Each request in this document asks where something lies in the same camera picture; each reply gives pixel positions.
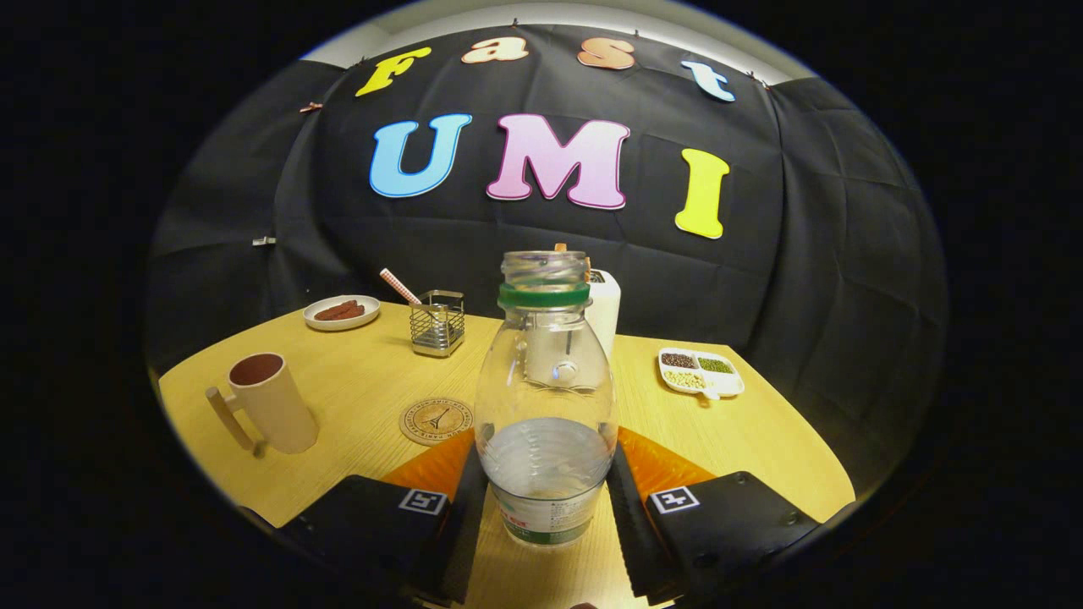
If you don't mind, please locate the white divided bean tray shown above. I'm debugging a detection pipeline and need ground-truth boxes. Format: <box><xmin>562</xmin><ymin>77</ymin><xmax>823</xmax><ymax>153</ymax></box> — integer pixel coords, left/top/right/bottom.
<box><xmin>657</xmin><ymin>347</ymin><xmax>745</xmax><ymax>400</ymax></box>

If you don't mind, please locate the round wooden coaster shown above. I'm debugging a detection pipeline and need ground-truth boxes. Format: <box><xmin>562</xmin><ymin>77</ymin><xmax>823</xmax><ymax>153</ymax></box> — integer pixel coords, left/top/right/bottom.
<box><xmin>399</xmin><ymin>397</ymin><xmax>475</xmax><ymax>447</ymax></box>

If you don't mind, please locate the wooden table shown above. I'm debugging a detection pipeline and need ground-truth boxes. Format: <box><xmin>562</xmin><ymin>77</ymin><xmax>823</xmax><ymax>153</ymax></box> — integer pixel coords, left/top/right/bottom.
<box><xmin>158</xmin><ymin>302</ymin><xmax>857</xmax><ymax>609</ymax></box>

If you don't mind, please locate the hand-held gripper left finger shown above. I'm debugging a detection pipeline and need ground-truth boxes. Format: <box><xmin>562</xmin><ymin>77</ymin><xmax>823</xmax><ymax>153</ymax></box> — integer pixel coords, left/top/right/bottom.
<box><xmin>275</xmin><ymin>427</ymin><xmax>492</xmax><ymax>606</ymax></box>

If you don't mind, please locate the black backdrop cloth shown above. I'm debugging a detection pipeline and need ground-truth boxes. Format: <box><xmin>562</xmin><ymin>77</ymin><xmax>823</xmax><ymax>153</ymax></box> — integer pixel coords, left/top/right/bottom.
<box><xmin>146</xmin><ymin>24</ymin><xmax>947</xmax><ymax>491</ymax></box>

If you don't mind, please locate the metal wire holder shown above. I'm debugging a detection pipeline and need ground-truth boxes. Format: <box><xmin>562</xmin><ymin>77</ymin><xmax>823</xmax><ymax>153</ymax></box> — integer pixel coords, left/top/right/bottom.
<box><xmin>410</xmin><ymin>290</ymin><xmax>466</xmax><ymax>359</ymax></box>

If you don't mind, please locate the white toaster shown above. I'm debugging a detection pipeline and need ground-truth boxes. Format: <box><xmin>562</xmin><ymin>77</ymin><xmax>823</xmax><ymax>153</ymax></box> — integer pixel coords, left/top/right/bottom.
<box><xmin>584</xmin><ymin>268</ymin><xmax>622</xmax><ymax>361</ymax></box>

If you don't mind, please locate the clear plastic juice bottle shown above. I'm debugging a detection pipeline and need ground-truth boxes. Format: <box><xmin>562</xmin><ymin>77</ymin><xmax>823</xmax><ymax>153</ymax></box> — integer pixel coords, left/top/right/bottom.
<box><xmin>472</xmin><ymin>250</ymin><xmax>619</xmax><ymax>547</ymax></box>

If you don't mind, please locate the beige cup with handle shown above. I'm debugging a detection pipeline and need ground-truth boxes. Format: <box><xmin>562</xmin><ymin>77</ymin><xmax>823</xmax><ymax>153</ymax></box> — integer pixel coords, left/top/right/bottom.
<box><xmin>206</xmin><ymin>352</ymin><xmax>320</xmax><ymax>459</ymax></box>

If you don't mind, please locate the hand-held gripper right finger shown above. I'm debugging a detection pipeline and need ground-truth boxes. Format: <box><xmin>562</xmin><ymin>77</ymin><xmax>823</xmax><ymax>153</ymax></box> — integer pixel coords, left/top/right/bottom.
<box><xmin>605</xmin><ymin>425</ymin><xmax>823</xmax><ymax>606</ymax></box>

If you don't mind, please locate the white round plate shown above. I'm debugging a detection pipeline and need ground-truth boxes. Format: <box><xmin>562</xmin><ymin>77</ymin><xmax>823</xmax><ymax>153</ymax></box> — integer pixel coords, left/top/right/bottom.
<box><xmin>303</xmin><ymin>294</ymin><xmax>382</xmax><ymax>332</ymax></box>

